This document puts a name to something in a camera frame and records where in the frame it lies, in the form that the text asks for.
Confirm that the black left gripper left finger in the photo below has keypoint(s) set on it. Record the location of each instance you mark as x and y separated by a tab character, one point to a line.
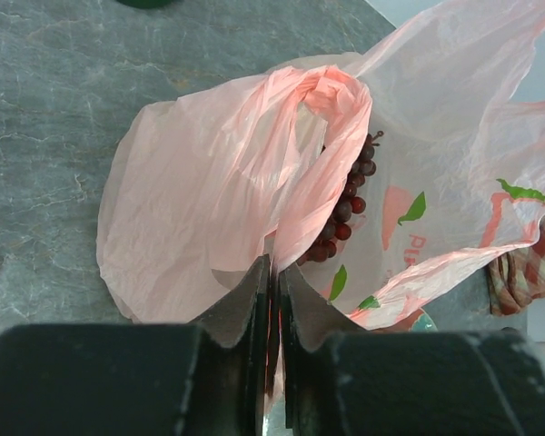
204	377

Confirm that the dark green baseball cap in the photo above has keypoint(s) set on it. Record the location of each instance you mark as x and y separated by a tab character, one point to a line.
145	4

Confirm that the red plaid folded cloth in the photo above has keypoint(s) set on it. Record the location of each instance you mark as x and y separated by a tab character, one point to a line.
517	278

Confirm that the dark red fake grape bunch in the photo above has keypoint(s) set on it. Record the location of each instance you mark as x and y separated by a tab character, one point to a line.
338	228

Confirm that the red and teal floral plate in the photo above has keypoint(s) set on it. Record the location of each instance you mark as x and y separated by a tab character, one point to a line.
418	321

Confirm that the pink plastic bag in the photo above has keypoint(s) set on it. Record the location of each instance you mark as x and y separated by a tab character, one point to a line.
203	185

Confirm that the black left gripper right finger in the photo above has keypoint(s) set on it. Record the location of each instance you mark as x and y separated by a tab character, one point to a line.
343	380

